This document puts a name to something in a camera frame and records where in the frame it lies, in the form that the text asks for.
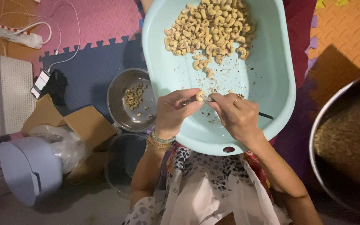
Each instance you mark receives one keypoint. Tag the person's left hand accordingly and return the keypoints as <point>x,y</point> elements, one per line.
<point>170,114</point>

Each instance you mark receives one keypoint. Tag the person's right hand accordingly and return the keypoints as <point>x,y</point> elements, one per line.
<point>236,117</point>

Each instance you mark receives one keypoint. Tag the person's right fingers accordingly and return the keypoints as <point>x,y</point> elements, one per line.
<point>220,101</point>

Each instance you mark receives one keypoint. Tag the single cashew nut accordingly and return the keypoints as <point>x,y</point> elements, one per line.
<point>200,96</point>

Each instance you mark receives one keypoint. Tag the light green plastic basin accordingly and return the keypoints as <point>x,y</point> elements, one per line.
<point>239,78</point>

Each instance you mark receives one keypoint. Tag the pile of unpeeled cashew nuts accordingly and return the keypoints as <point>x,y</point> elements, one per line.
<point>212,29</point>

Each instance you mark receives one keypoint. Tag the gold bangle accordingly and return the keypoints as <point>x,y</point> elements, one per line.
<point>157,145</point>

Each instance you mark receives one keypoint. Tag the heap of peeled cashew nuts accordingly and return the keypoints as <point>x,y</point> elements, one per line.
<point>134,97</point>

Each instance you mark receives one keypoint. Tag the small steel bowl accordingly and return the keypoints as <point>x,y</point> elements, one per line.
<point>130,106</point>

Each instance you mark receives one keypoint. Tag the person's patterned dress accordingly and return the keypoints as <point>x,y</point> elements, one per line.
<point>205,193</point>

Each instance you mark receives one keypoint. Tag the dark red cloth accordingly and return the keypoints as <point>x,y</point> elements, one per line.
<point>295,43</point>

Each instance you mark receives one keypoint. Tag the clear glass lid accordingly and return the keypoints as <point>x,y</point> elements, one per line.
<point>123,162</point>

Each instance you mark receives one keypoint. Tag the large steel pot with cashews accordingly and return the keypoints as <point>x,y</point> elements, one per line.
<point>348,143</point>

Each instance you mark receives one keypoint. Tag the brown cardboard box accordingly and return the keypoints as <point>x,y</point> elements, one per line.
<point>80,125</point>

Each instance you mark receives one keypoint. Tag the clear plastic bag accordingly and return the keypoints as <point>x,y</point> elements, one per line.
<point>62,143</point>

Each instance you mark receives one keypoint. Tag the black cloth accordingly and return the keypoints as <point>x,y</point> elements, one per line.
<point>55,87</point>

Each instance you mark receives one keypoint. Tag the smartphone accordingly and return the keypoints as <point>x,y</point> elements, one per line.
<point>40,83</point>

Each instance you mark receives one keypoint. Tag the white power strip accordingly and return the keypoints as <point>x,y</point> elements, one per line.
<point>19,37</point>

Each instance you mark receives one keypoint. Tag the white perforated plastic basket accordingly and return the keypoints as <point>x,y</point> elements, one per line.
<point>6,93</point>

